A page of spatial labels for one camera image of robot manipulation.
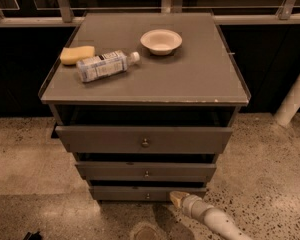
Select grey drawer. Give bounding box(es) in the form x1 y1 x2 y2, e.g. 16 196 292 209
90 186 207 202
56 126 232 154
76 161 216 182

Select grey drawer cabinet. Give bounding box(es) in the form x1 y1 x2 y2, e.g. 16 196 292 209
39 13 250 190

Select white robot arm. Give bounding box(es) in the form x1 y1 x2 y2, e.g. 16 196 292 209
169 191 253 240

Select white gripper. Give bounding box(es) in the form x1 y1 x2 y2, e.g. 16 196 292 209
169 191 214 223

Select white bowl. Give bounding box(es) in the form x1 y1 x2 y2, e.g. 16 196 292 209
140 29 182 55

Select grey middle drawer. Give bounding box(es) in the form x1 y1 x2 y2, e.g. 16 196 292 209
76 161 216 182

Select grey top drawer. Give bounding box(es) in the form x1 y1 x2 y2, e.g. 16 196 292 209
56 126 232 154

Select clear plastic water bottle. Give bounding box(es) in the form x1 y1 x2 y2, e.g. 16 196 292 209
76 50 140 83

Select white diagonal pole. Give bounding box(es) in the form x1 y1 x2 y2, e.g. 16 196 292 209
274 74 300 126

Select grey bottom drawer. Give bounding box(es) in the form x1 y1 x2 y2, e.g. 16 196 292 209
90 186 207 202

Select metal railing frame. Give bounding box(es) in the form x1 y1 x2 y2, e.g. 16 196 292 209
0 0 300 27

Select black object on floor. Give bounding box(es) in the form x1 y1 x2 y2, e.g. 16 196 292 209
23 231 42 240

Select yellow sponge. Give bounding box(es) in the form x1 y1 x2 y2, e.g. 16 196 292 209
60 46 95 65

